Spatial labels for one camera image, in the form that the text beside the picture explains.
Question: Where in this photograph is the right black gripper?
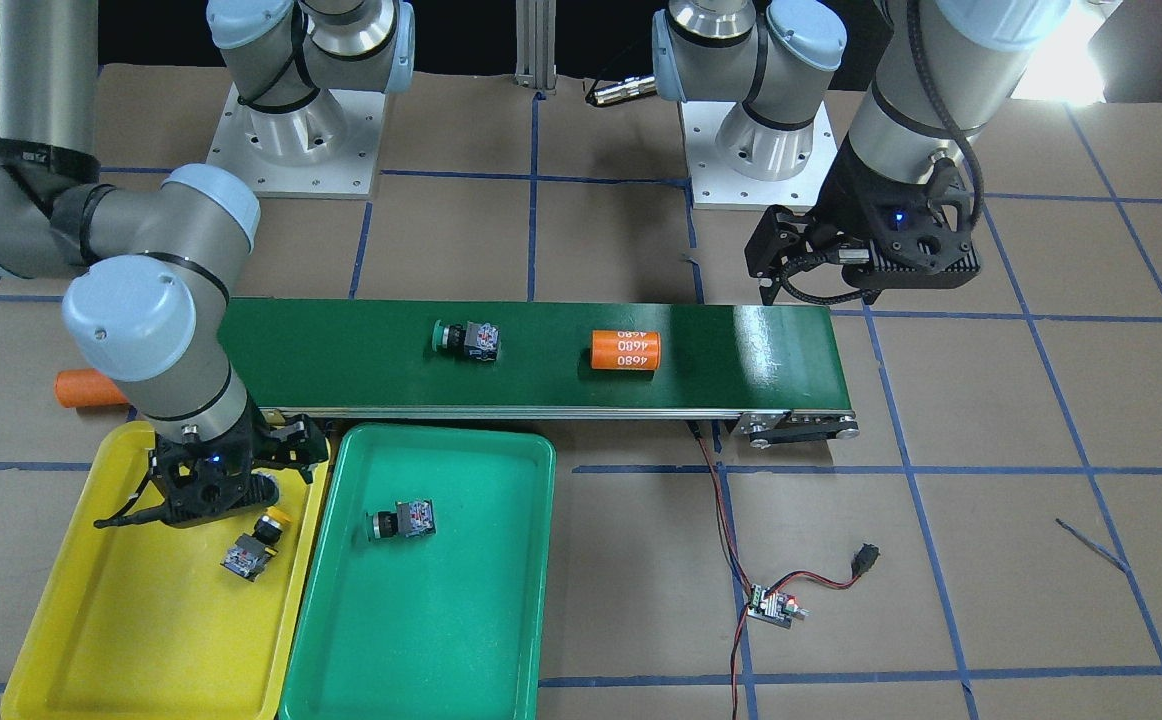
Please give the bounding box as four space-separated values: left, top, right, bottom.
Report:
95 405 329 530

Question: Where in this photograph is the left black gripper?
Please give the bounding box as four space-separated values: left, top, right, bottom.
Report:
745 141 982 305

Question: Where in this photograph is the green push button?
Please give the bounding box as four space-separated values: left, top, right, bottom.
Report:
431 322 500 363
365 498 438 542

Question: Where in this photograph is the orange cylinder battery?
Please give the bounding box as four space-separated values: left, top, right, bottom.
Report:
590 329 662 372

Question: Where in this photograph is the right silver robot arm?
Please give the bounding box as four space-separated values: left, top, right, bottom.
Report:
0 1 328 528

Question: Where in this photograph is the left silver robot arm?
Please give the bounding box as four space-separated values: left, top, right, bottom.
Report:
651 1 1067 305

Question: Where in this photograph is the plain orange cylinder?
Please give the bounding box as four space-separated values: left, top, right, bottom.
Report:
52 368 129 409

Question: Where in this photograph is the yellow plastic tray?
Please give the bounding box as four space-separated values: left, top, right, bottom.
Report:
1 422 328 719

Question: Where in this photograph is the green conveyor belt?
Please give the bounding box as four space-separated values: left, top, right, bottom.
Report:
218 298 859 448

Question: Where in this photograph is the green plastic tray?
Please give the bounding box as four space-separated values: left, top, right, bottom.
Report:
278 424 555 719

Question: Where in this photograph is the silver metal connector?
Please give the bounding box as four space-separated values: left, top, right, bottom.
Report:
584 75 658 108

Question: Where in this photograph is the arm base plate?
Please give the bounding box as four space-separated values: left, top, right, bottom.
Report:
206 87 390 200
680 102 838 211

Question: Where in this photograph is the red black wire board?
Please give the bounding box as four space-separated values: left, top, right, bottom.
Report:
686 420 881 719

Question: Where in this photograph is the aluminium frame post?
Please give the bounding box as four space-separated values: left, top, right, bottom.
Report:
514 0 557 94

